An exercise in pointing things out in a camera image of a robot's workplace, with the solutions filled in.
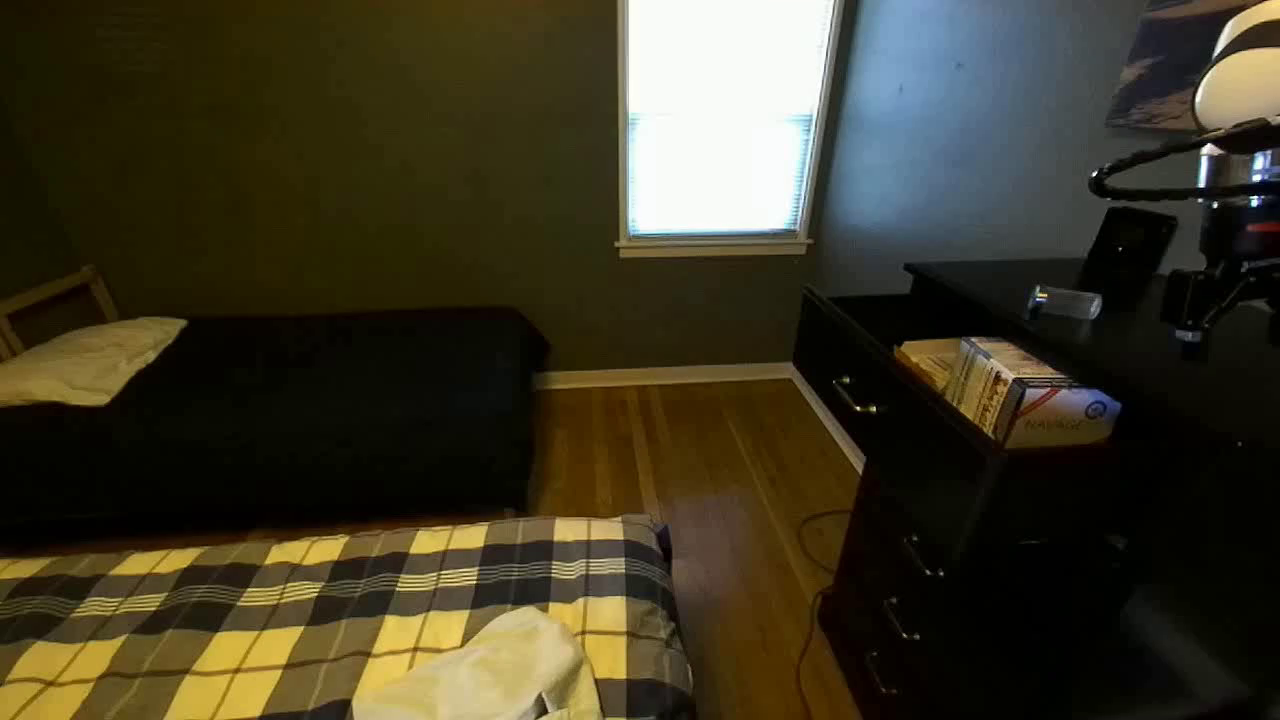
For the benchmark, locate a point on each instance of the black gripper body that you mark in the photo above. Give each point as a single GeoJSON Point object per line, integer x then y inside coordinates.
{"type": "Point", "coordinates": [1197, 300]}

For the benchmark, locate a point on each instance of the clear plastic container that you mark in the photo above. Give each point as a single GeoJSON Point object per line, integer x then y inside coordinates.
{"type": "Point", "coordinates": [1064, 300]}

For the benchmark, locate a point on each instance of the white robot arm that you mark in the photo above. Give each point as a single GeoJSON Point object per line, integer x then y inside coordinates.
{"type": "Point", "coordinates": [1236, 175]}

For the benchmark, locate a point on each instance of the black box on dresser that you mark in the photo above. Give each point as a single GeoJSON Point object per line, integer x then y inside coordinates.
{"type": "Point", "coordinates": [1127, 253]}

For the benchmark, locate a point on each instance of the black dresser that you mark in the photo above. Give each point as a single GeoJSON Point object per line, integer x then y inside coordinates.
{"type": "Point", "coordinates": [1127, 590]}

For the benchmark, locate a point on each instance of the open black top drawer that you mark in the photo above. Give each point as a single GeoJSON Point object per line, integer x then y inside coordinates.
{"type": "Point", "coordinates": [845, 350]}

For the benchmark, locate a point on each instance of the white framed window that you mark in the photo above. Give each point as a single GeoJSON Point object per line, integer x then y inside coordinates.
{"type": "Point", "coordinates": [719, 124]}

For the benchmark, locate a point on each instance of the white cloth on bed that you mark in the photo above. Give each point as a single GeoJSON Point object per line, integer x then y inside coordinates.
{"type": "Point", "coordinates": [520, 664]}

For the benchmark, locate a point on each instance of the black covered bed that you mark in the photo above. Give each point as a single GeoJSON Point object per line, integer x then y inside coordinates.
{"type": "Point", "coordinates": [285, 417]}

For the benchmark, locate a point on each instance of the plaid yellow grey bed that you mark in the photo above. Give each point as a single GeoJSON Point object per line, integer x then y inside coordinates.
{"type": "Point", "coordinates": [303, 629]}

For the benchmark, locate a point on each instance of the white pillow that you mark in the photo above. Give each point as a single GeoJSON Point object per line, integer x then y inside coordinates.
{"type": "Point", "coordinates": [90, 366]}

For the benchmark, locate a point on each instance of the wooden headboard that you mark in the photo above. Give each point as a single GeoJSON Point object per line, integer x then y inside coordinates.
{"type": "Point", "coordinates": [49, 295]}

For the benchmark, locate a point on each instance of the wall picture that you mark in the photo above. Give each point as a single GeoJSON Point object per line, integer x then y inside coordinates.
{"type": "Point", "coordinates": [1167, 63]}

